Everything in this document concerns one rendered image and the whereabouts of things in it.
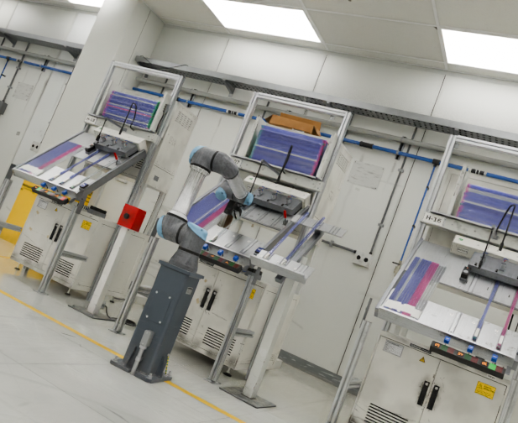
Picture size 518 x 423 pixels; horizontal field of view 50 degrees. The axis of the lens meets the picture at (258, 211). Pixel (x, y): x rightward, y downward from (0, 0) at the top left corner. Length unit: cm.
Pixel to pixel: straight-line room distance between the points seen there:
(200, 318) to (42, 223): 162
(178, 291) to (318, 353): 252
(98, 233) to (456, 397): 268
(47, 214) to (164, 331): 212
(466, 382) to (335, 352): 202
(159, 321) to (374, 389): 126
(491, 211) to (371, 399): 126
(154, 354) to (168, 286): 33
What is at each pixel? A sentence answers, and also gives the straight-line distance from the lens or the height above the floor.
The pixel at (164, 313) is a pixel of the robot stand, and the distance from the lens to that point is 280.
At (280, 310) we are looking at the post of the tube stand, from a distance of 317.
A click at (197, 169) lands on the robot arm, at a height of 105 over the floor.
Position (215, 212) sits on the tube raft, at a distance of 366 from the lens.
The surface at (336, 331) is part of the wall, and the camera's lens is 505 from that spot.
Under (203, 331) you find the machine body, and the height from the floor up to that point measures 19.
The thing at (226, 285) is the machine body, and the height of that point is 51.
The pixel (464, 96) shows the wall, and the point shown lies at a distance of 540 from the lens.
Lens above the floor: 67
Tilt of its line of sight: 6 degrees up
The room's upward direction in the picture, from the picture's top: 21 degrees clockwise
